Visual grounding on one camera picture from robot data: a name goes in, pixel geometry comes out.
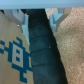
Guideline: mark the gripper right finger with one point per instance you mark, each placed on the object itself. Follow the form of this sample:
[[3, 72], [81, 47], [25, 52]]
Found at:
[[53, 20]]

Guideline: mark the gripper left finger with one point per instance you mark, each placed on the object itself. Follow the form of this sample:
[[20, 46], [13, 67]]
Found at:
[[18, 18]]

